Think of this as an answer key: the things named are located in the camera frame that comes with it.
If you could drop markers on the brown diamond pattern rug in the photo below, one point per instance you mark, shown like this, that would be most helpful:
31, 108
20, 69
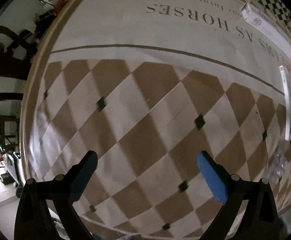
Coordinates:
147, 85

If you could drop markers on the black chair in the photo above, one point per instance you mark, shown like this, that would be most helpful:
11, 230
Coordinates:
10, 66

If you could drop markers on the white Doctor toothpaste box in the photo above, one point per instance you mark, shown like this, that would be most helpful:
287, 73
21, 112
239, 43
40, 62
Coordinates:
267, 27

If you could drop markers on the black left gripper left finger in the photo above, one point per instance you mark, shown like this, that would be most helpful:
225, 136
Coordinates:
66, 187

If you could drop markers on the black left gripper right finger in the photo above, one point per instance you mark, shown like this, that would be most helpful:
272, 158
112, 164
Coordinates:
225, 186

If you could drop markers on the white medicine box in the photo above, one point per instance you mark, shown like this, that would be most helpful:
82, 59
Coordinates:
286, 80

